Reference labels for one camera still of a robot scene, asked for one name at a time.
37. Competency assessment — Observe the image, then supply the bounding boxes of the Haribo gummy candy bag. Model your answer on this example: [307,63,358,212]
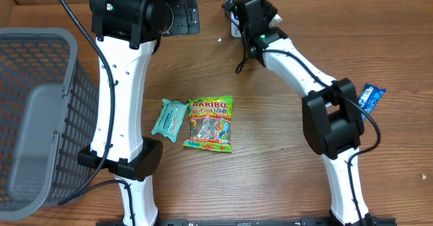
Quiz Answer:
[183,95,233,152]

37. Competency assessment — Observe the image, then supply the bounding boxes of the teal wet wipes pack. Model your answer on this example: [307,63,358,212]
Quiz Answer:
[151,99,189,143]

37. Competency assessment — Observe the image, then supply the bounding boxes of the blue snack wrapper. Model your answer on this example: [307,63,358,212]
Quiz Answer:
[358,83,386,114]

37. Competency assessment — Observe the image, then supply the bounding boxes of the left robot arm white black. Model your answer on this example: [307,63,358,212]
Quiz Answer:
[77,0,186,225]

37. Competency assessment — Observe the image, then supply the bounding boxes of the grey plastic basket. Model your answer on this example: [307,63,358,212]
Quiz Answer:
[1,27,98,221]

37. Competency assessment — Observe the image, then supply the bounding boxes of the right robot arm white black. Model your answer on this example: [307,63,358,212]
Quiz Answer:
[223,0,371,225]

